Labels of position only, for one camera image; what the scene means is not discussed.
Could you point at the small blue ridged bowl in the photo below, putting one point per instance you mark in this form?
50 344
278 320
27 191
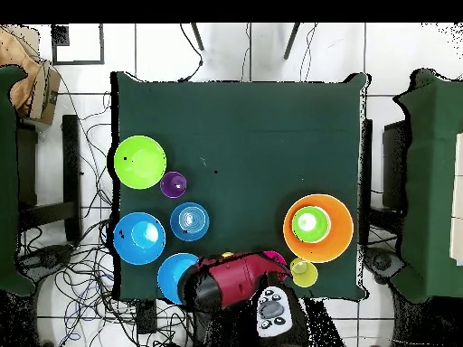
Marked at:
190 221

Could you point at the small green bowl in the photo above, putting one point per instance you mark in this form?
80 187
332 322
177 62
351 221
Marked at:
311 224

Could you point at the large blue bowl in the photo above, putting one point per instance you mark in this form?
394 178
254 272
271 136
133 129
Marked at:
171 274
139 240

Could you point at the large orange bowl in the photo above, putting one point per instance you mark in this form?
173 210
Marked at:
340 235

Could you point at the purple cup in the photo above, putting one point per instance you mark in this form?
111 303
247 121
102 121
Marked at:
173 184

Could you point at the dark green tablecloth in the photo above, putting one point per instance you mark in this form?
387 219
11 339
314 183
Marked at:
235 126

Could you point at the small red bowl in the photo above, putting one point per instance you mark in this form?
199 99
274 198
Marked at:
276 256

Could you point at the large green bowl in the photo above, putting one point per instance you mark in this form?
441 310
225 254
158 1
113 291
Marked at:
140 162

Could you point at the translucent yellow-green cup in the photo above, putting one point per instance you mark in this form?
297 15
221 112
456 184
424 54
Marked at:
308 277

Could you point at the black power brick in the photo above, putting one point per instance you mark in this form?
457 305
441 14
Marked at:
146 318

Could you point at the black tripod leg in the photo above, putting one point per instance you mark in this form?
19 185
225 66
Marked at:
197 36
291 41

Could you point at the black floor stand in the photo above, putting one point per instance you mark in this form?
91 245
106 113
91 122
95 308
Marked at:
71 162

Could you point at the black box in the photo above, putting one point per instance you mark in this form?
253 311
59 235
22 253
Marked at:
394 162

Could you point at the green cloth side table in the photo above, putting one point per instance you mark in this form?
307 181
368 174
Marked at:
430 180
7 180

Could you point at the cardboard box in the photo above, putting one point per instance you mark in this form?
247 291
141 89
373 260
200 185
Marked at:
45 90

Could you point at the black robot pedestal leg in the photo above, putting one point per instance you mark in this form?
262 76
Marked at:
381 262
47 258

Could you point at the black square floor frame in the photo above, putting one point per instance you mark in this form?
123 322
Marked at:
59 36

